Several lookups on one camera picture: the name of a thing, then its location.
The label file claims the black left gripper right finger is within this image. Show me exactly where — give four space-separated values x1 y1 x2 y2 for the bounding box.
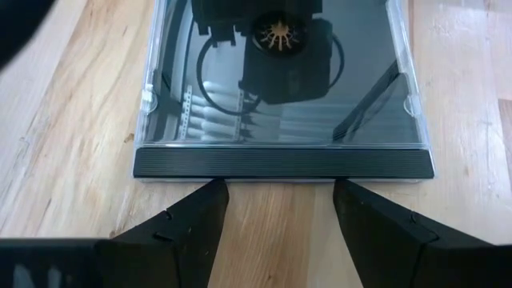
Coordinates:
332 178 512 288

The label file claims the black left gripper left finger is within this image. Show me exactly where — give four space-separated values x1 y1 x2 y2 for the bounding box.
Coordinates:
0 178 230 288

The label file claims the clear black-tray jewel case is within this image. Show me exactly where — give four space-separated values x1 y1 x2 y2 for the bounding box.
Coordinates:
131 0 438 184

